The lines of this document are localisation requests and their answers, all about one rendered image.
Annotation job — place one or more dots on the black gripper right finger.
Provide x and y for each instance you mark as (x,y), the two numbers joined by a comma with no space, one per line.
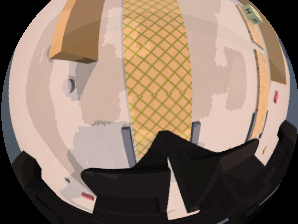
(197,169)

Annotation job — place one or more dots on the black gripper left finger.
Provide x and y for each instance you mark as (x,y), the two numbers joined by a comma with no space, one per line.
(149,178)

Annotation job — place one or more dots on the small pink block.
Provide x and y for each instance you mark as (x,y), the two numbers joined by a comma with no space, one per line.
(87,196)
(276,96)

